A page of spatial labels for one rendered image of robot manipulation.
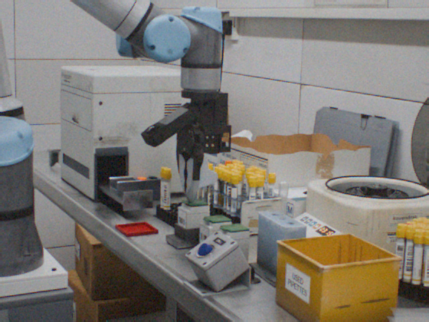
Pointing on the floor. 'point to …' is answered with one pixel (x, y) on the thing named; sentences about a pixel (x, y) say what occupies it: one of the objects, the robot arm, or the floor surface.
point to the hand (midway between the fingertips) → (187, 195)
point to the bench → (162, 257)
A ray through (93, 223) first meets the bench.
